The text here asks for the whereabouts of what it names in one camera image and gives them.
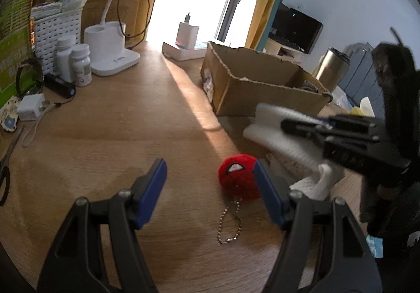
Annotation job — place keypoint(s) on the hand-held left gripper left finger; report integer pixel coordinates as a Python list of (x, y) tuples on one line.
[(151, 193)]

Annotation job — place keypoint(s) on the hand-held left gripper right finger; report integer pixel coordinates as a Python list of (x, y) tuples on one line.
[(267, 193)]

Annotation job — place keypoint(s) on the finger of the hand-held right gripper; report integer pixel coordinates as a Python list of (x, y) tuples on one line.
[(328, 125), (354, 155)]

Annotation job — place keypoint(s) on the cardboard box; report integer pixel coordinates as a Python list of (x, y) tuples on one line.
[(262, 99)]

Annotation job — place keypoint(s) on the yellow tissue pack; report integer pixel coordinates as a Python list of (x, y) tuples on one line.
[(357, 111)]

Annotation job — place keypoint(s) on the grey bed headboard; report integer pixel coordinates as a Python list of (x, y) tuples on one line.
[(364, 79)]

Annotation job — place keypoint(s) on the steel tumbler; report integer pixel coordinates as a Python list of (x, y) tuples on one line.
[(329, 69)]

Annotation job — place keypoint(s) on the person's dark clothing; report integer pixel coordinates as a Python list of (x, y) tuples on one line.
[(393, 214)]

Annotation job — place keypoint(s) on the white cabinet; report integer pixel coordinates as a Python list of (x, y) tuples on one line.
[(288, 50)]

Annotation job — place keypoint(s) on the black monitor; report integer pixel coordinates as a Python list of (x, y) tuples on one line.
[(295, 28)]

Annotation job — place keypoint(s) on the white desk lamp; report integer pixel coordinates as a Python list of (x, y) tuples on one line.
[(111, 60)]

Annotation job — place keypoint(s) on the black cylindrical device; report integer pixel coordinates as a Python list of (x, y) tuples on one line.
[(59, 85)]

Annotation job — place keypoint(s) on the white flat box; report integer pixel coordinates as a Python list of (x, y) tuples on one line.
[(183, 53)]

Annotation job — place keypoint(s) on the black scissors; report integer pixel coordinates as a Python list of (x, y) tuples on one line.
[(5, 178)]

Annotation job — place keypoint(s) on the white charger plug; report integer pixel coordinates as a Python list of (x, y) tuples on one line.
[(29, 107)]

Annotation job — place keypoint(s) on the tall white pill bottle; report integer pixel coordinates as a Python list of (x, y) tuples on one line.
[(64, 60)]

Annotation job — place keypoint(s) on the white power adapter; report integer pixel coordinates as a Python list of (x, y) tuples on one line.
[(187, 33)]

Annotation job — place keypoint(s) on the black wristwatch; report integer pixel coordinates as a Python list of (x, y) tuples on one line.
[(19, 78)]

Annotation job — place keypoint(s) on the white plastic basket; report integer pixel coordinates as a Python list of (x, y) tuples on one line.
[(55, 30)]

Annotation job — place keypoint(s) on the white medicine box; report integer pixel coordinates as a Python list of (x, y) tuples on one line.
[(46, 10)]

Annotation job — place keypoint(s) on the green paper cup bag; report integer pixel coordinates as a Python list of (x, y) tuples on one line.
[(13, 17)]

